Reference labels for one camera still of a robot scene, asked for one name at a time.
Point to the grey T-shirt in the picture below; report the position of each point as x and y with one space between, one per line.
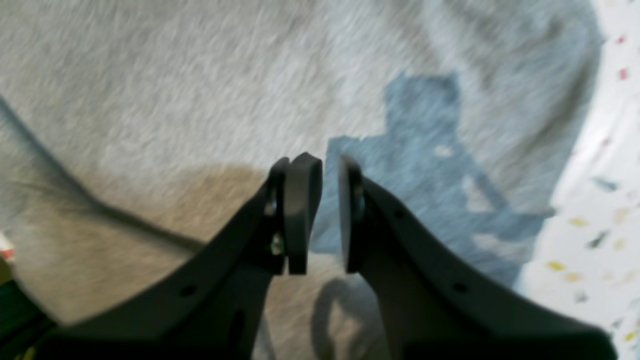
132 130

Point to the right gripper white left finger image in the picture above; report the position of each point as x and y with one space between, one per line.
211 307

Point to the right gripper white right finger image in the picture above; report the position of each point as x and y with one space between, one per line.
433 305

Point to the terrazzo patterned tablecloth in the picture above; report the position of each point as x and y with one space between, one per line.
586 258

